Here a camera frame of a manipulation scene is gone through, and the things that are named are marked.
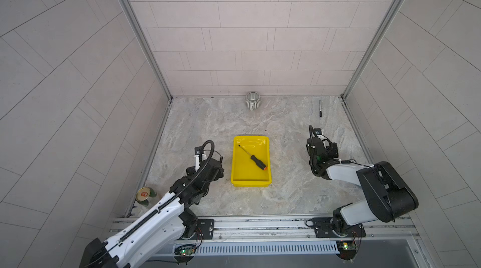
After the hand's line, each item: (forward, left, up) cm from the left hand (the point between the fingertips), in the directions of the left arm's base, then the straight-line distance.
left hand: (213, 163), depth 82 cm
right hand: (+13, -53, -2) cm, 55 cm away
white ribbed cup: (+38, -18, +1) cm, 42 cm away
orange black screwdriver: (+2, -21, -3) cm, 21 cm away
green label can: (-14, +24, +4) cm, 28 cm away
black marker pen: (+34, -58, -5) cm, 67 cm away
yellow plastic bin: (-3, -14, -3) cm, 15 cm away
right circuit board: (-31, -52, -6) cm, 61 cm away
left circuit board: (-31, +6, -3) cm, 31 cm away
